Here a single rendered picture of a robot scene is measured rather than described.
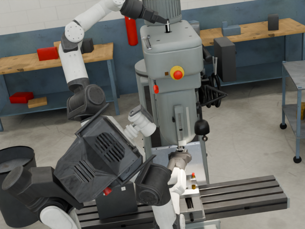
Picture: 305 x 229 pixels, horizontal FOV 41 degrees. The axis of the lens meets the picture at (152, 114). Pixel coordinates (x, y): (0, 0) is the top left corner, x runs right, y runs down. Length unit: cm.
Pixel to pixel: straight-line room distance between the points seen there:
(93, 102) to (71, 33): 31
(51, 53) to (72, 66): 413
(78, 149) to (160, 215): 46
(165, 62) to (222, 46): 55
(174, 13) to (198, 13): 417
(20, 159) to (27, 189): 247
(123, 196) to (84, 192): 74
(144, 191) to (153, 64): 55
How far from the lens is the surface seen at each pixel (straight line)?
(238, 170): 428
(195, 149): 261
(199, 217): 221
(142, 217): 229
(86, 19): 177
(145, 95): 244
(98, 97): 162
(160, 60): 176
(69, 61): 168
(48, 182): 163
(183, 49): 176
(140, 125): 165
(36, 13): 632
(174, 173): 199
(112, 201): 227
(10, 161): 411
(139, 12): 185
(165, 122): 202
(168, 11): 210
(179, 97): 197
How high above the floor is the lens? 234
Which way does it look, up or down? 24 degrees down
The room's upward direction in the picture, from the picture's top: 8 degrees counter-clockwise
